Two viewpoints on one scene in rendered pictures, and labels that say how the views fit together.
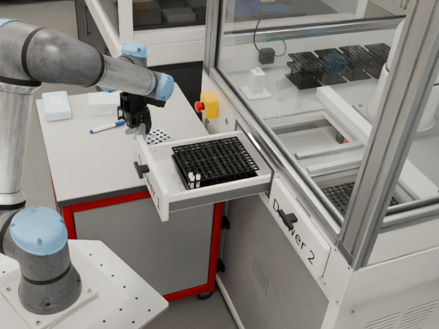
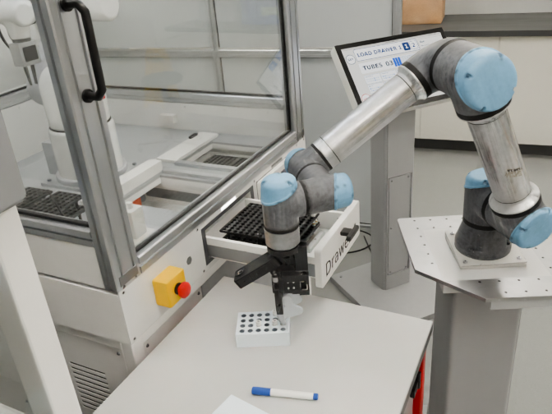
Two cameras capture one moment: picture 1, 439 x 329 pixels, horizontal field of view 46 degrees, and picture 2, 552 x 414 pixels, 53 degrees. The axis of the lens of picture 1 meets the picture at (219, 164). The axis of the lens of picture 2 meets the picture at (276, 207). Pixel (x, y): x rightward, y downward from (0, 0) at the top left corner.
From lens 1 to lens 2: 236 cm
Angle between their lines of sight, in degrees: 99
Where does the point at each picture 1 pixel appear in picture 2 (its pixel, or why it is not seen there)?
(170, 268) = not seen: outside the picture
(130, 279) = (411, 238)
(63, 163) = (393, 365)
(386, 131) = (294, 32)
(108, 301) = (439, 233)
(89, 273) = (442, 252)
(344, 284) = not seen: hidden behind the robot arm
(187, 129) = (193, 339)
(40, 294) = not seen: hidden behind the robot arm
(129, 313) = (429, 224)
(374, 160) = (295, 56)
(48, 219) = (479, 172)
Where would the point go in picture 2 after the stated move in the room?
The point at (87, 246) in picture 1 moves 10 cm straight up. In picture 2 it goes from (430, 269) to (432, 237)
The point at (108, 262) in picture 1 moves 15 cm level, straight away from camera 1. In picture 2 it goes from (420, 253) to (399, 279)
